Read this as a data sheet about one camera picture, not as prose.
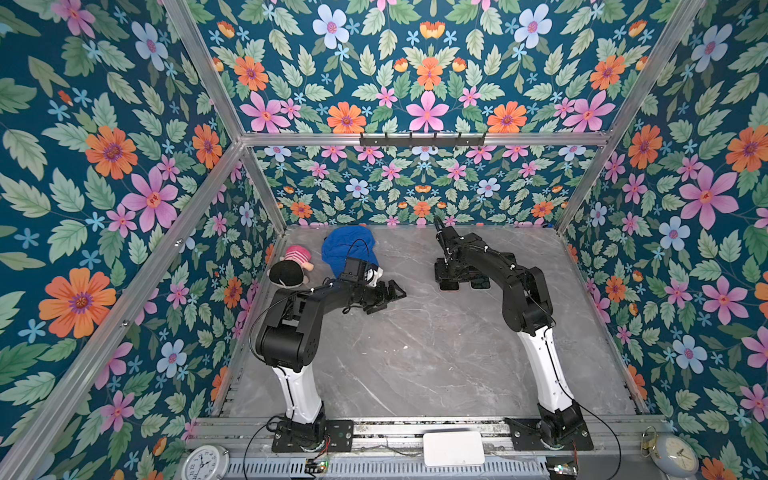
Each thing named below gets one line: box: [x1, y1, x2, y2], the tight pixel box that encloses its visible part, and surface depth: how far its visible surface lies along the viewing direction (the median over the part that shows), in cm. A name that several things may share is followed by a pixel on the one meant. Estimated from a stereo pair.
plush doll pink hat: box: [267, 245, 315, 289], surface depth 102 cm
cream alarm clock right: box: [640, 425, 700, 480], surface depth 70 cm
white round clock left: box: [180, 444, 230, 480], surface depth 69 cm
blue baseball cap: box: [322, 226, 380, 278], surface depth 113 cm
